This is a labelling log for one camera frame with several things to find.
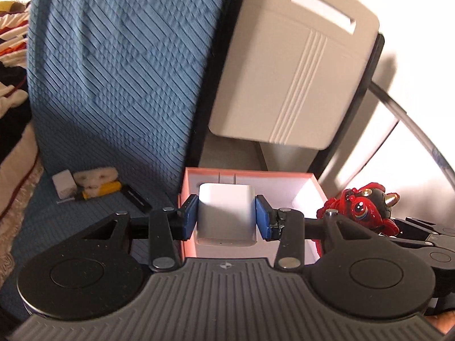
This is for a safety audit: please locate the red black dragon figurine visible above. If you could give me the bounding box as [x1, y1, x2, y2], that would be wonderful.
[316, 182, 400, 236]

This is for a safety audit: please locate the black stick device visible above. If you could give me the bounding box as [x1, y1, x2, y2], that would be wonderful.
[120, 184, 152, 213]

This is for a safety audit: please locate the yellow handled screwdriver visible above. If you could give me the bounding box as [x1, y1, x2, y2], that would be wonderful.
[57, 181, 122, 205]

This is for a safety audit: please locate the white charger large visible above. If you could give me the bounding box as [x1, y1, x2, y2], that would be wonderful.
[52, 169, 78, 200]

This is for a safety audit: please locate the white charger small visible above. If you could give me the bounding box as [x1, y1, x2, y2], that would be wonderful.
[197, 183, 257, 246]

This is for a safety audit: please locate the person right hand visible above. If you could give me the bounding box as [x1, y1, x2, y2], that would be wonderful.
[426, 310, 455, 334]

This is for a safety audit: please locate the striped orange black blanket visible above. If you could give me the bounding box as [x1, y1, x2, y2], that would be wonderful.
[0, 0, 40, 217]

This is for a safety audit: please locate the white cardboard box lid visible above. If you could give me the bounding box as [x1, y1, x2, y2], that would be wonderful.
[209, 0, 379, 149]

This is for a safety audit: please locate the blue textured chair cover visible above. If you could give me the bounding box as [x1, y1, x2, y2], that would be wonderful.
[1, 0, 226, 321]

